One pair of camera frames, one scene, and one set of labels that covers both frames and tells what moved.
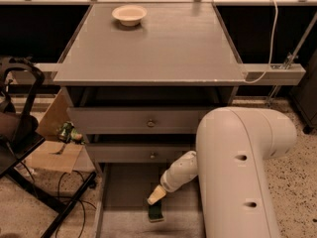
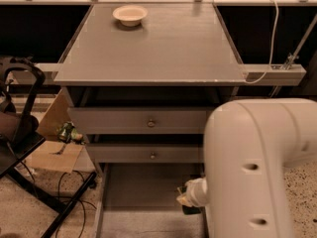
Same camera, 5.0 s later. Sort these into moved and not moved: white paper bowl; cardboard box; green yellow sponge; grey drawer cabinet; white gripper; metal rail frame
Moved: white gripper; green yellow sponge
Not moved: metal rail frame; cardboard box; white paper bowl; grey drawer cabinet
